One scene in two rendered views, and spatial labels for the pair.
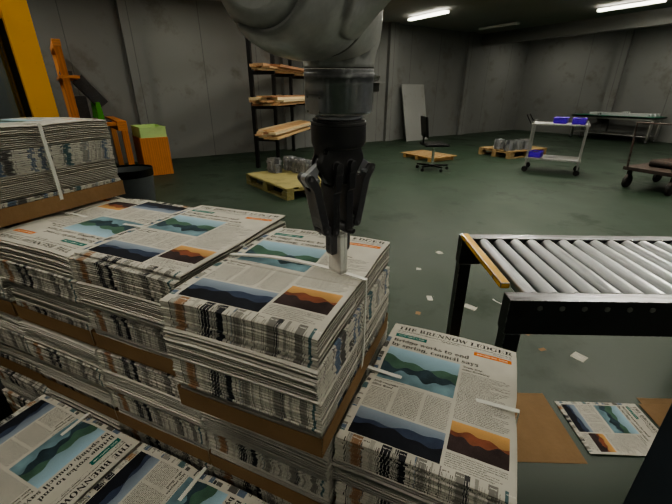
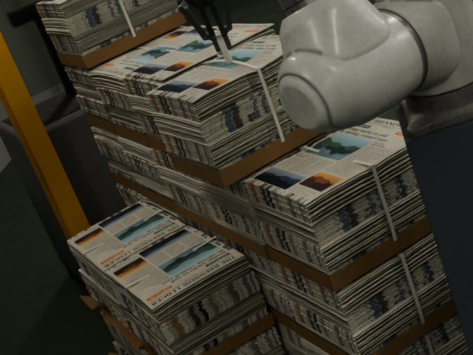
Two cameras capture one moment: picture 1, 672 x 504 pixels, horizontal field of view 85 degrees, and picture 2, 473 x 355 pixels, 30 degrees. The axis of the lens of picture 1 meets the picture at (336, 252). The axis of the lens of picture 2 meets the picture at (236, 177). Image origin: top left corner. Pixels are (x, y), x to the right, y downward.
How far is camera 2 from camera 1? 1.70 m
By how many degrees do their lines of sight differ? 42
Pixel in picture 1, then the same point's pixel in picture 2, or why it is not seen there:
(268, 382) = (190, 137)
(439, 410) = (319, 167)
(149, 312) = not seen: hidden behind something
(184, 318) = (155, 103)
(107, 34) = not seen: outside the picture
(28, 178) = (110, 24)
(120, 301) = (146, 104)
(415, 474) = (273, 197)
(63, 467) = (139, 234)
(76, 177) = (143, 15)
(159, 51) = not seen: outside the picture
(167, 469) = (193, 237)
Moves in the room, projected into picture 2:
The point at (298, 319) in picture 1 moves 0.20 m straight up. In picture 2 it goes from (193, 94) to (161, 13)
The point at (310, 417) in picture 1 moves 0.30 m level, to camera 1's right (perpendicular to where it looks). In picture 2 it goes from (207, 156) to (310, 149)
